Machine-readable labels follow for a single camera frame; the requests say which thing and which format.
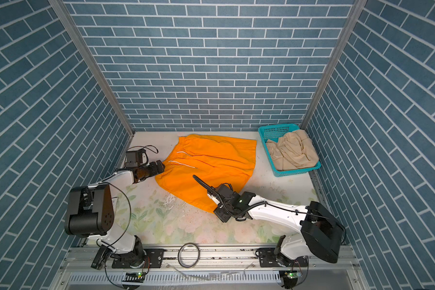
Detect orange shorts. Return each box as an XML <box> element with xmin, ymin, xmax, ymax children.
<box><xmin>155</xmin><ymin>134</ymin><xmax>257</xmax><ymax>213</ymax></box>

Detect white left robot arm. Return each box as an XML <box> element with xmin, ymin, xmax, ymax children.
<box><xmin>64</xmin><ymin>161</ymin><xmax>165</xmax><ymax>254</ymax></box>

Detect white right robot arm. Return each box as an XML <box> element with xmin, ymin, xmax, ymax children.
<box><xmin>207</xmin><ymin>190</ymin><xmax>346</xmax><ymax>263</ymax></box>

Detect beige shorts in basket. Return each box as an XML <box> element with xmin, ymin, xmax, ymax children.
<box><xmin>266</xmin><ymin>129</ymin><xmax>319</xmax><ymax>171</ymax></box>

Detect teal plastic basket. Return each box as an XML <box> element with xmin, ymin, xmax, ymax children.
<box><xmin>258</xmin><ymin>124</ymin><xmax>321</xmax><ymax>177</ymax></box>

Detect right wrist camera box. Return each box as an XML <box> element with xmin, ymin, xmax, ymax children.
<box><xmin>207</xmin><ymin>184</ymin><xmax>240</xmax><ymax>207</ymax></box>

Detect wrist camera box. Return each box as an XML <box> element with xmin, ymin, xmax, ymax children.
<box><xmin>124</xmin><ymin>148</ymin><xmax>149</xmax><ymax>169</ymax></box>
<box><xmin>207</xmin><ymin>184</ymin><xmax>240</xmax><ymax>207</ymax></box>

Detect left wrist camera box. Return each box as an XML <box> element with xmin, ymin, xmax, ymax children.
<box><xmin>124</xmin><ymin>148</ymin><xmax>149</xmax><ymax>169</ymax></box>

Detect black right arm cable loop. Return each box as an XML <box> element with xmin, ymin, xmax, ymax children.
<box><xmin>192</xmin><ymin>174</ymin><xmax>222</xmax><ymax>198</ymax></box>

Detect coiled black cable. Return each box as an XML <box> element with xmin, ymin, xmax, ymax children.
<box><xmin>177</xmin><ymin>242</ymin><xmax>201</xmax><ymax>269</ymax></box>

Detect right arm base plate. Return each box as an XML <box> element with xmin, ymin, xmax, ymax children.
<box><xmin>255</xmin><ymin>248</ymin><xmax>309</xmax><ymax>268</ymax></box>

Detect aluminium front rail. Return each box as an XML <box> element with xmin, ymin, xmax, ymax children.
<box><xmin>50</xmin><ymin>244</ymin><xmax>368</xmax><ymax>290</ymax></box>

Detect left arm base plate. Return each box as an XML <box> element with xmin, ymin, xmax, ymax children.
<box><xmin>112</xmin><ymin>248</ymin><xmax>165</xmax><ymax>269</ymax></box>

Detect left aluminium corner post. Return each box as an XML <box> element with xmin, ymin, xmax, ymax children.
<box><xmin>48</xmin><ymin>0</ymin><xmax>135</xmax><ymax>137</ymax></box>

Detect aluminium corner post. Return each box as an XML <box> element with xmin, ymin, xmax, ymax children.
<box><xmin>299</xmin><ymin>0</ymin><xmax>367</xmax><ymax>130</ymax></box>
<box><xmin>48</xmin><ymin>0</ymin><xmax>135</xmax><ymax>137</ymax></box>

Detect right aluminium corner post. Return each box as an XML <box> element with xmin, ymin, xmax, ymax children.
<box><xmin>299</xmin><ymin>0</ymin><xmax>367</xmax><ymax>130</ymax></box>

